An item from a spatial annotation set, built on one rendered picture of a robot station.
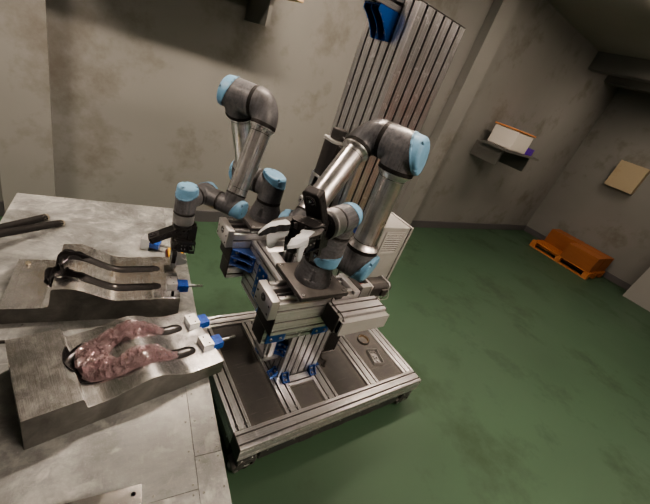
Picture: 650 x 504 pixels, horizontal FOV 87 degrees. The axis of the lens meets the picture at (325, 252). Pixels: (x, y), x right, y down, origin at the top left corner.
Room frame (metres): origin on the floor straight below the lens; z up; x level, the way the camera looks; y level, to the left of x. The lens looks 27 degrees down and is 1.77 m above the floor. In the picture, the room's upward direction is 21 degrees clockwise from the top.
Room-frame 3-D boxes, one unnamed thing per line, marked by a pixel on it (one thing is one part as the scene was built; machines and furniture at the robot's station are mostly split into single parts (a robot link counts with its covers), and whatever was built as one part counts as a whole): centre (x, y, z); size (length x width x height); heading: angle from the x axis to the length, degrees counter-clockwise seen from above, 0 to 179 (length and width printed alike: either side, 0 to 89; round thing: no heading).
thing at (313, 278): (1.17, 0.01, 1.09); 0.15 x 0.15 x 0.10
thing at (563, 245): (6.67, -4.44, 0.21); 1.16 x 0.83 x 0.42; 42
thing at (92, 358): (0.68, 0.44, 0.90); 0.26 x 0.18 x 0.08; 142
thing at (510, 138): (5.56, -1.93, 1.69); 0.49 x 0.41 x 0.28; 132
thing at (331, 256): (0.88, 0.00, 1.34); 0.11 x 0.08 x 0.11; 68
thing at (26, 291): (0.92, 0.71, 0.87); 0.50 x 0.26 x 0.14; 125
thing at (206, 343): (0.86, 0.23, 0.86); 0.13 x 0.05 x 0.05; 142
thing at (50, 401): (0.67, 0.44, 0.86); 0.50 x 0.26 x 0.11; 142
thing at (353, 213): (0.87, -0.01, 1.43); 0.11 x 0.08 x 0.09; 158
